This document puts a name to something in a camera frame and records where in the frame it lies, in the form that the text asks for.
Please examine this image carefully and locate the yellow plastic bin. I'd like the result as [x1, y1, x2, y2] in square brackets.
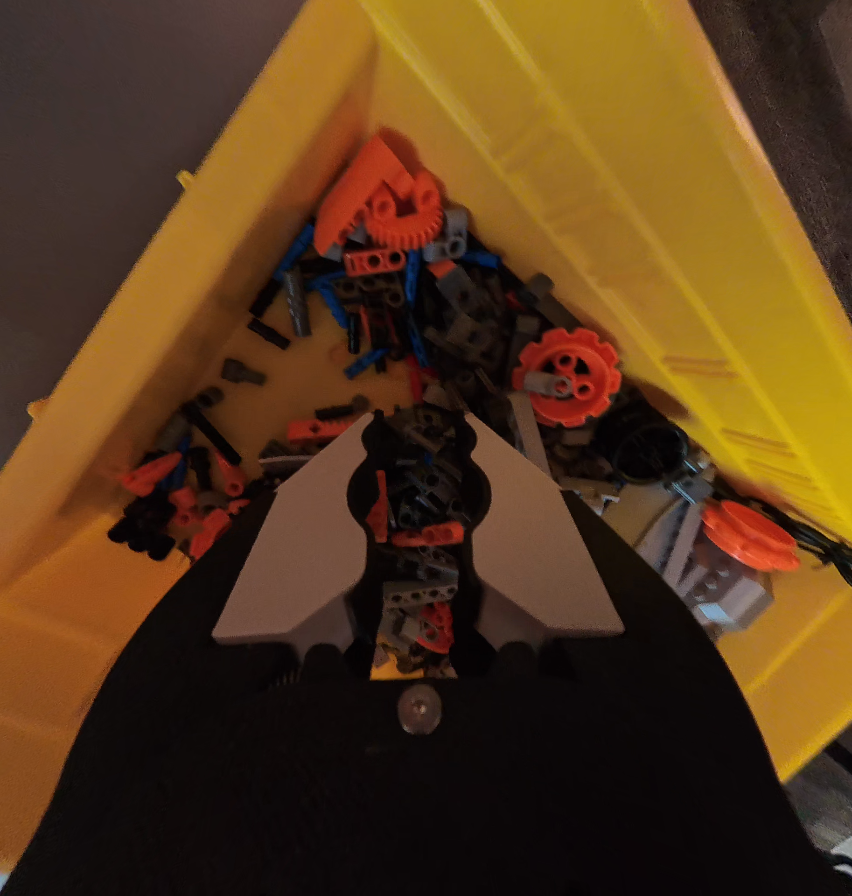
[0, 0, 852, 876]

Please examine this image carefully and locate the black rubber wheel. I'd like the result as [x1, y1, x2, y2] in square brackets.
[611, 420, 693, 487]

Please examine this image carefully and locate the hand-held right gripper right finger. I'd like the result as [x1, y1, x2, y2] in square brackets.
[458, 412, 626, 676]

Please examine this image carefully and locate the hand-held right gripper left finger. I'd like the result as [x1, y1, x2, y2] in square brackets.
[211, 412, 385, 678]

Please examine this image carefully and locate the grey motor brick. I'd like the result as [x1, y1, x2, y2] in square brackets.
[636, 500, 777, 634]

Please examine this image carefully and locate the pile of building bricks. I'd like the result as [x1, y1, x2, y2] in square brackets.
[107, 133, 801, 680]

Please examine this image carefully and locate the orange bevel gear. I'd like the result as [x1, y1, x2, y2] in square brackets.
[363, 171, 442, 252]

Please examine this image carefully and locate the orange gear wheel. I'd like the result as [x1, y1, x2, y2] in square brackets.
[699, 498, 801, 574]
[511, 328, 623, 429]

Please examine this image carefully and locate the orange curved panel brick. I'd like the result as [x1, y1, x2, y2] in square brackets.
[313, 133, 414, 256]

